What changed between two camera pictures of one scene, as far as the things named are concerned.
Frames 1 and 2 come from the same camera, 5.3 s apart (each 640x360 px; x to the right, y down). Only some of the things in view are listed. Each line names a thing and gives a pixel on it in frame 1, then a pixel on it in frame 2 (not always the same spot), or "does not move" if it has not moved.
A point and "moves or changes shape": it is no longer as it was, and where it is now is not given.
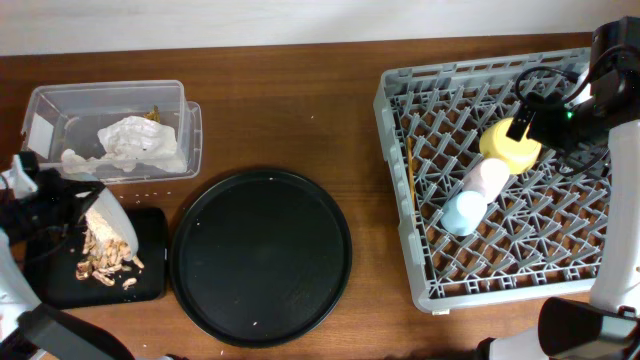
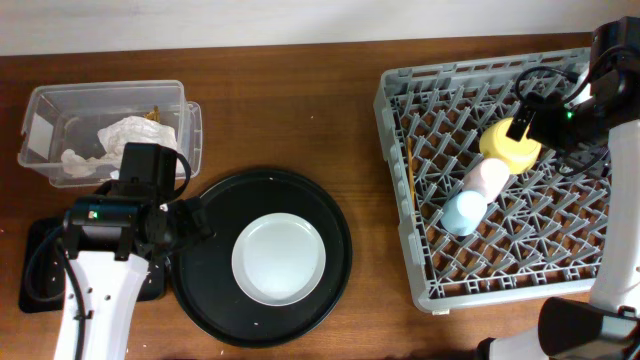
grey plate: x=107 y=203 moves or changes shape
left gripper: x=66 y=192 -> x=194 y=222
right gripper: x=545 y=109 does not move
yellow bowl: x=519 y=156 does not move
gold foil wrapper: x=154 y=115 does not move
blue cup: x=463 y=213 does not move
